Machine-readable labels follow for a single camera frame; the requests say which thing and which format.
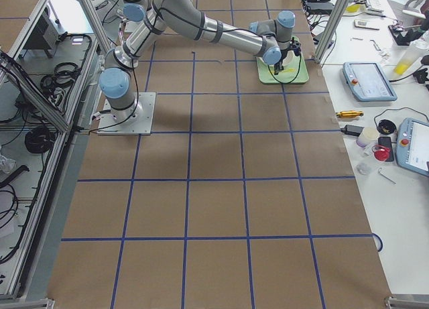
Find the blue teach pendant far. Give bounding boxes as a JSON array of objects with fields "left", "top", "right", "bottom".
[{"left": 343, "top": 62, "right": 397, "bottom": 102}]

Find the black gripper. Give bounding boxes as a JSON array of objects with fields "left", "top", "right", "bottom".
[{"left": 273, "top": 58, "right": 284, "bottom": 75}]

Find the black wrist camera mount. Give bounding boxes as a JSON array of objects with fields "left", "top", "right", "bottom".
[{"left": 289, "top": 37, "right": 302, "bottom": 56}]

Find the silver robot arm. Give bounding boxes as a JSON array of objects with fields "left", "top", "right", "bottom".
[
  {"left": 99, "top": 0, "right": 296, "bottom": 115},
  {"left": 123, "top": 0, "right": 151, "bottom": 22}
]

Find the black power adapter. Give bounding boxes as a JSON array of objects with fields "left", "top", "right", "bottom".
[{"left": 341, "top": 124, "right": 363, "bottom": 137}]

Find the black smartphone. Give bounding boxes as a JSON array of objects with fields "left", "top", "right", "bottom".
[{"left": 377, "top": 136, "right": 395, "bottom": 162}]

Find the red round cap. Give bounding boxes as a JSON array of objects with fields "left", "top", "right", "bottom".
[{"left": 372, "top": 145, "right": 391, "bottom": 162}]

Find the light green plastic tray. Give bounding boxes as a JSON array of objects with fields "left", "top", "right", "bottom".
[{"left": 256, "top": 35, "right": 309, "bottom": 84}]

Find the blue teach pendant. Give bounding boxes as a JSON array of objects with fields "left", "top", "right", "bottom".
[
  {"left": 395, "top": 118, "right": 428, "bottom": 177},
  {"left": 343, "top": 62, "right": 397, "bottom": 102}
]

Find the yellow utility knife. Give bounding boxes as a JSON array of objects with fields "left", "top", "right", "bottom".
[{"left": 336, "top": 111, "right": 364, "bottom": 119}]

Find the white lavender cup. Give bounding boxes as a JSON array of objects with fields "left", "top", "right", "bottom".
[{"left": 356, "top": 127, "right": 379, "bottom": 147}]

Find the clear bottle yellow liquid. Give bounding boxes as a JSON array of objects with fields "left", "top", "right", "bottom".
[{"left": 393, "top": 38, "right": 428, "bottom": 76}]

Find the aluminium frame post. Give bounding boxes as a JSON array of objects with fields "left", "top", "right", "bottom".
[{"left": 313, "top": 0, "right": 349, "bottom": 64}]

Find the silver allen key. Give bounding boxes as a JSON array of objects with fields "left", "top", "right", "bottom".
[{"left": 377, "top": 168, "right": 396, "bottom": 185}]

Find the beige round plate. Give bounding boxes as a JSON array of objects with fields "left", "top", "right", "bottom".
[{"left": 282, "top": 50, "right": 299, "bottom": 66}]

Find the blue teach pendant near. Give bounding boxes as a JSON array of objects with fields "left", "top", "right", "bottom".
[{"left": 395, "top": 118, "right": 428, "bottom": 177}]

